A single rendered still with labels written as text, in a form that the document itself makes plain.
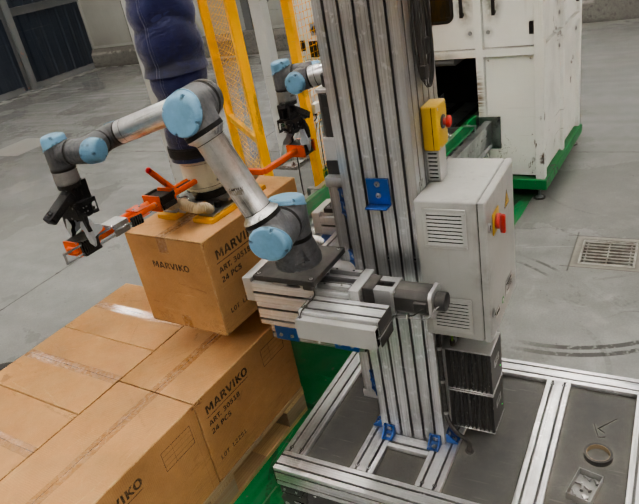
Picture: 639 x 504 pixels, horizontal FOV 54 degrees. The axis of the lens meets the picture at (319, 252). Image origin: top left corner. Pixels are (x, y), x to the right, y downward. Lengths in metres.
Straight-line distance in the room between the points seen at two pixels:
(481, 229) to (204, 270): 1.00
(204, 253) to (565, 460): 1.44
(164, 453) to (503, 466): 1.18
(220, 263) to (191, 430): 0.61
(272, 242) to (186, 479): 1.05
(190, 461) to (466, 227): 1.31
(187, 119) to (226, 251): 0.75
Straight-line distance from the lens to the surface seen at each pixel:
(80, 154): 1.96
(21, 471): 2.42
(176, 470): 2.38
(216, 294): 2.30
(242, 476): 2.77
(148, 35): 2.29
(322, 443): 2.53
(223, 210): 2.38
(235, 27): 3.32
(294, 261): 1.92
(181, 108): 1.69
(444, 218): 1.80
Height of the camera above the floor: 1.96
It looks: 27 degrees down
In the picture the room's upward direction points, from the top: 11 degrees counter-clockwise
